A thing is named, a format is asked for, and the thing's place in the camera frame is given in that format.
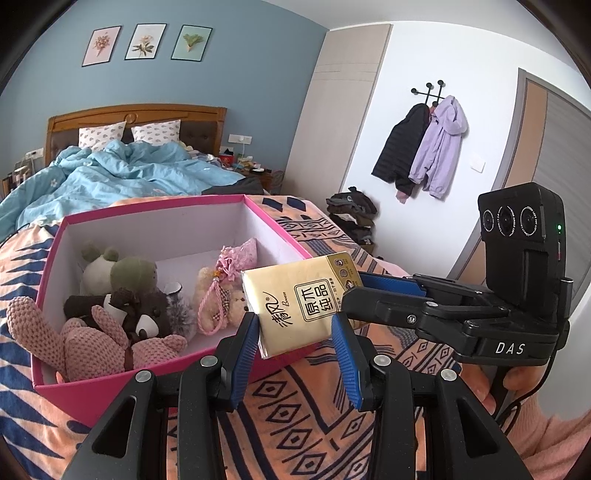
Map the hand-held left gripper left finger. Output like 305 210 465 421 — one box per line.
60 311 262 480

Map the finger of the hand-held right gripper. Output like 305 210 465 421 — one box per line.
341 286 465 330
358 271 485 304

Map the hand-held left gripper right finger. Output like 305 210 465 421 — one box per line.
330 313 520 480

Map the cream teddy bear plush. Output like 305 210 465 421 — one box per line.
194 265 252 333

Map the yellow tissue pack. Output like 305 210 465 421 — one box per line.
241 253 362 360

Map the grey furry plush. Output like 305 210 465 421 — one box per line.
159 281 198 337

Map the brown bear plush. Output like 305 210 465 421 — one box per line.
64 288 169 344

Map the pink lace sachet pouch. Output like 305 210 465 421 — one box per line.
198 237 258 336

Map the green frog plush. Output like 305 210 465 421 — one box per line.
79 246 158 298

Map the pink cardboard box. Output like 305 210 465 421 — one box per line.
31 194 315 428

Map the pink knitted rabbit plush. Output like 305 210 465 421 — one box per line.
7 296 188 383

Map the person's right hand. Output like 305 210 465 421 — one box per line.
459 362 548 416

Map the pink bed sheet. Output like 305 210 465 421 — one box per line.
360 251 407 280

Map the orange patterned blanket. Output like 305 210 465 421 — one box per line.
0 196 467 480

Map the pile of dark clothes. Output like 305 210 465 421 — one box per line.
325 186 377 245

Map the grey framed door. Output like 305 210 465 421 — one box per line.
445 67 591 296

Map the black jacket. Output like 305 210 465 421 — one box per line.
372 104 430 195

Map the purple jacket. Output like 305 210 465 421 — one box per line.
409 95 468 200

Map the cluttered bedside table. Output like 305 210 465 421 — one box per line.
0 161 34 195
235 156 284 195

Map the dark garment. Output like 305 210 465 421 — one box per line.
201 176 266 197

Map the white wardrobe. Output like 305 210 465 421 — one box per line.
277 23 393 204

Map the black coat hook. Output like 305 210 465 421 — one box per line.
410 79 448 109

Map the blue duvet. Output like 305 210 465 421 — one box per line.
0 140 247 241

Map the white patterned pillow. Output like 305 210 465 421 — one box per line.
131 120 182 144
78 122 127 151

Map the wooden headboard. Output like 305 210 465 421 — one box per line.
46 104 228 167

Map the green leaf picture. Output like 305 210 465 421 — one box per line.
171 25 213 62

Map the white flower picture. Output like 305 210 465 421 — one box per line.
124 22 165 61

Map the pink flower picture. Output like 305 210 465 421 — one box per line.
82 25 122 68

